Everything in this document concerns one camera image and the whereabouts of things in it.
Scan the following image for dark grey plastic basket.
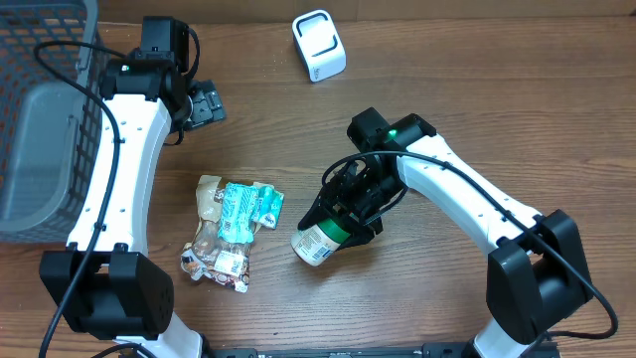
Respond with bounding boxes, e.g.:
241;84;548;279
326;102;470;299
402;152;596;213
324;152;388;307
1;0;108;244

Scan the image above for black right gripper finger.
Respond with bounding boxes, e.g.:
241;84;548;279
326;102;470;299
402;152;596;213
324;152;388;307
340;226;384;250
297;196;330;231

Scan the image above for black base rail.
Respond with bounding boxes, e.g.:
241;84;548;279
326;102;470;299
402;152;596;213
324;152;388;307
208;341;562;358

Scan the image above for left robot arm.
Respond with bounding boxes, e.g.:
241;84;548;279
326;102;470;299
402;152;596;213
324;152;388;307
39;16;227;357

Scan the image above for teal tissue pack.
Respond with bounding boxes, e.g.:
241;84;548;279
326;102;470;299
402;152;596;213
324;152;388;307
251;182;284;230

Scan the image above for white barcode scanner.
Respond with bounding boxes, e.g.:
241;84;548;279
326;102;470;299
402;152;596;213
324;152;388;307
291;9;347;83

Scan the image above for teal wet wipes pack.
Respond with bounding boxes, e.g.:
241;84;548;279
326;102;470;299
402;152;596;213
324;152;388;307
218;183;258;244

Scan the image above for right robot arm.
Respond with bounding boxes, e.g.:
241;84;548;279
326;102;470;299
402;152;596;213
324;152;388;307
291;108;592;357

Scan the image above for beige brown snack bag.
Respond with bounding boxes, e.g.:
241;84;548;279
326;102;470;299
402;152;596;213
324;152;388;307
181;175;260;293

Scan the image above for green lidded cup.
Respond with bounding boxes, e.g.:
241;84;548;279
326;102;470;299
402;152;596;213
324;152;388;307
290;219;351;267

